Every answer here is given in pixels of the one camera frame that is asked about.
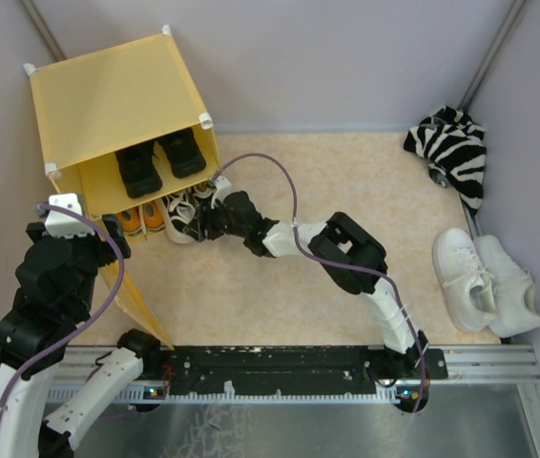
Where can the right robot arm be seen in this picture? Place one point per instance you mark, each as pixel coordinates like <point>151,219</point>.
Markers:
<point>352,259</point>

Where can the orange sneaker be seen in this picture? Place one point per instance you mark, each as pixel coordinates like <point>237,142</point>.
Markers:
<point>131,222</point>
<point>151,217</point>

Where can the yellow shoe cabinet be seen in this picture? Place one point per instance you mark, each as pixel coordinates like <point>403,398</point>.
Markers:
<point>91,106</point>

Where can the black shoe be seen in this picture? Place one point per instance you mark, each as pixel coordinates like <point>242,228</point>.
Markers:
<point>137,170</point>
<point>182,152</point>

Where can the yellow cabinet door panel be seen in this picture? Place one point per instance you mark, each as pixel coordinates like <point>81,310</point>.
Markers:
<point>131,301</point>

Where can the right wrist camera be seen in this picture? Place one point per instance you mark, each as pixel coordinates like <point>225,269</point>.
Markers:
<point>223,188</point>

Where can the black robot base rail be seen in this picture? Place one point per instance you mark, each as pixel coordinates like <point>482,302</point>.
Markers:
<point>289,375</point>

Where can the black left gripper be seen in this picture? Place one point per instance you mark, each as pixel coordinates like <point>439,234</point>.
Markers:
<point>114,228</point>

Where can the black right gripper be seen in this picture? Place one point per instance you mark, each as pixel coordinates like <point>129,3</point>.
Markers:
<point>207,216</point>

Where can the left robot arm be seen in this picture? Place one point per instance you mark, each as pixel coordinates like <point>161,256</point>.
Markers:
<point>53,300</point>

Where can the zebra striped cloth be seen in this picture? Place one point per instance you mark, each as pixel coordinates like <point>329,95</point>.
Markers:
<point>452,145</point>

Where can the black white sneaker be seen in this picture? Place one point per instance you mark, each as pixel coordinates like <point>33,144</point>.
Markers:
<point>203,190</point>
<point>179,212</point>

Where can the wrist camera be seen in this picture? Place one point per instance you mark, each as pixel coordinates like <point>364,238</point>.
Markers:
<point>223,188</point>
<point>64,216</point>

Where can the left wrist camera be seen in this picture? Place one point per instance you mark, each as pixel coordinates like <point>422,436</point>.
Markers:
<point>64,216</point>

